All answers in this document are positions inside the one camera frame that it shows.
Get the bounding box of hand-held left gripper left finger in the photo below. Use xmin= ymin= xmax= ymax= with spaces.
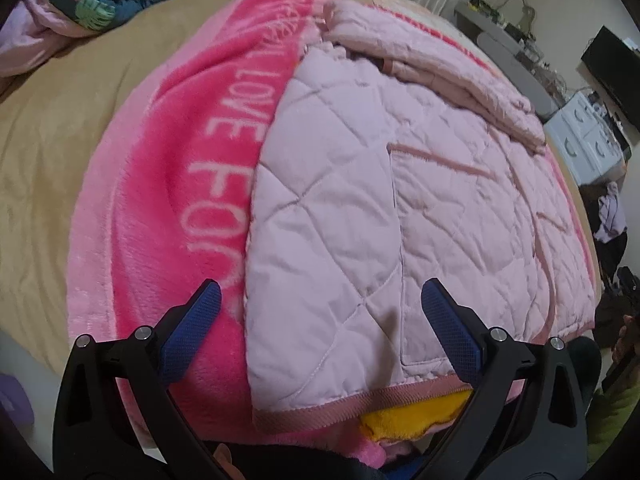
xmin=52 ymin=279 xmax=222 ymax=480

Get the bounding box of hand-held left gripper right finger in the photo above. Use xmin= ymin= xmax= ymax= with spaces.
xmin=421 ymin=278 xmax=589 ymax=480

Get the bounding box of pink quilted jacket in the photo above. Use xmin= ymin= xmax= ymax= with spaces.
xmin=245 ymin=0 xmax=599 ymax=434

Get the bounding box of dark chair with clothes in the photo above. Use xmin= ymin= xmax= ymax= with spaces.
xmin=580 ymin=185 xmax=632 ymax=288

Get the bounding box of person's right hand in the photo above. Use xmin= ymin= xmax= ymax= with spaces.
xmin=616 ymin=312 xmax=640 ymax=363

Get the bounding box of lilac cloth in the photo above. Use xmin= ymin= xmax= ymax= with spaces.
xmin=594 ymin=181 xmax=629 ymax=244

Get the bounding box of yellow-green cloth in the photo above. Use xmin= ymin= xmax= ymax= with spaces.
xmin=586 ymin=374 xmax=640 ymax=467

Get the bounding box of pink cartoon printed blanket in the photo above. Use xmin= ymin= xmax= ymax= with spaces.
xmin=65 ymin=0 xmax=602 ymax=467

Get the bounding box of white drawer cabinet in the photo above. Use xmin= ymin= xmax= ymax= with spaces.
xmin=543 ymin=91 xmax=629 ymax=187

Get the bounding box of grey padded panel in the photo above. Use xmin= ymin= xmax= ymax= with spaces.
xmin=477 ymin=32 xmax=560 ymax=121

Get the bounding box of bed with tan sheet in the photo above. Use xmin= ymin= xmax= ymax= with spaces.
xmin=0 ymin=0 xmax=601 ymax=378

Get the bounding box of blue floral duvet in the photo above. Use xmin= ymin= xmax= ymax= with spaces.
xmin=0 ymin=0 xmax=267 ymax=79

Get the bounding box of black wall television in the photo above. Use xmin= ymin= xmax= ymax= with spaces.
xmin=579 ymin=25 xmax=640 ymax=132

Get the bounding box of white looped cable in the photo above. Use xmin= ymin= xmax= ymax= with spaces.
xmin=500 ymin=0 xmax=538 ymax=31

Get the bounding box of grey wall shelf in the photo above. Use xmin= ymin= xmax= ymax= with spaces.
xmin=454 ymin=0 xmax=539 ymax=61

